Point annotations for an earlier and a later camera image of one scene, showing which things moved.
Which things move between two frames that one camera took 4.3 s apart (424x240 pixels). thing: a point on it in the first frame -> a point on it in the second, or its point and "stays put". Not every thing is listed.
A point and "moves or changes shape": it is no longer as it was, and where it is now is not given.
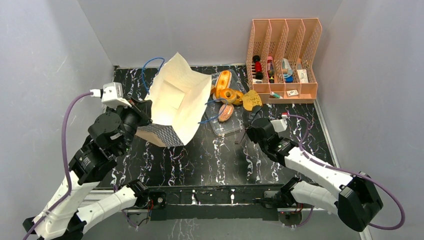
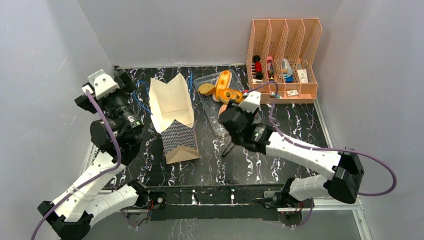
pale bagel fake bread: [226, 100] stays put
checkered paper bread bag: [178, 97] moves or changes shape
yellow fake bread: [223, 81] stays put
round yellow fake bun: [239, 99] stays put
